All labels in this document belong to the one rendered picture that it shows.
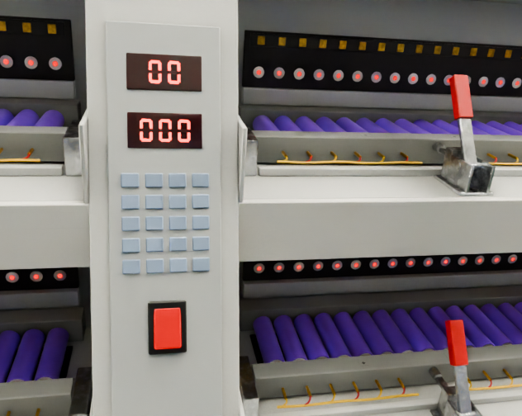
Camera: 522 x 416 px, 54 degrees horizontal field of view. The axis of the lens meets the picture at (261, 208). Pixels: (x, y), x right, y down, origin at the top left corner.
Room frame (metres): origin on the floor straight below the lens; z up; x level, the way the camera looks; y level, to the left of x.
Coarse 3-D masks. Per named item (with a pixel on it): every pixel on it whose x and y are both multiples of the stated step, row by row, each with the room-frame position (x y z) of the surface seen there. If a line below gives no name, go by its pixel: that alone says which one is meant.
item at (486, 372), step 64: (448, 256) 0.55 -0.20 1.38; (512, 256) 0.56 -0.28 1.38; (256, 320) 0.49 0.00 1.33; (320, 320) 0.49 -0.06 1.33; (384, 320) 0.50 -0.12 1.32; (448, 320) 0.40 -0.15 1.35; (512, 320) 0.52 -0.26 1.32; (256, 384) 0.40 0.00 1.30; (320, 384) 0.42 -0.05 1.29; (384, 384) 0.43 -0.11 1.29; (448, 384) 0.45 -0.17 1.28; (512, 384) 0.44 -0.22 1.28
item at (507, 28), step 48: (0, 0) 0.49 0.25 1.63; (48, 0) 0.50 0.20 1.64; (240, 0) 0.54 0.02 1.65; (288, 0) 0.55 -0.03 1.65; (336, 0) 0.56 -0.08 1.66; (384, 0) 0.57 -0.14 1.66; (432, 0) 0.58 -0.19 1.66; (240, 48) 0.54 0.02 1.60; (240, 96) 0.54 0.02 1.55; (240, 288) 0.54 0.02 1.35
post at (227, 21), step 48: (96, 0) 0.32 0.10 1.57; (144, 0) 0.32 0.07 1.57; (192, 0) 0.33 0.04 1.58; (96, 48) 0.32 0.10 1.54; (96, 96) 0.32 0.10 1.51; (96, 144) 0.32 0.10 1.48; (96, 192) 0.32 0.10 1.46; (96, 240) 0.32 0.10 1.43; (96, 288) 0.32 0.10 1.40; (96, 336) 0.32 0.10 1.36; (96, 384) 0.32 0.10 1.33
